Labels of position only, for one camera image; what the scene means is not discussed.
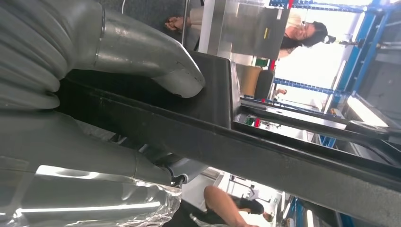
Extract cardboard box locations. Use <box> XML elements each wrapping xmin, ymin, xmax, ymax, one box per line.
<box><xmin>241</xmin><ymin>66</ymin><xmax>262</xmax><ymax>96</ymax></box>

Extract person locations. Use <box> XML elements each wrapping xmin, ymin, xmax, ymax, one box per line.
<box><xmin>163</xmin><ymin>184</ymin><xmax>275</xmax><ymax>227</ymax></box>
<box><xmin>164</xmin><ymin>7</ymin><xmax>336</xmax><ymax>60</ymax></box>

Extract blue metal shelf rack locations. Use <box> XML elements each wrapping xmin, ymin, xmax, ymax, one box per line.
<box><xmin>269</xmin><ymin>0</ymin><xmax>401</xmax><ymax>148</ymax></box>

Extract stainless steel table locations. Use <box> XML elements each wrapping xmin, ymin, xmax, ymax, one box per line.
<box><xmin>181</xmin><ymin>0</ymin><xmax>290</xmax><ymax>67</ymax></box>

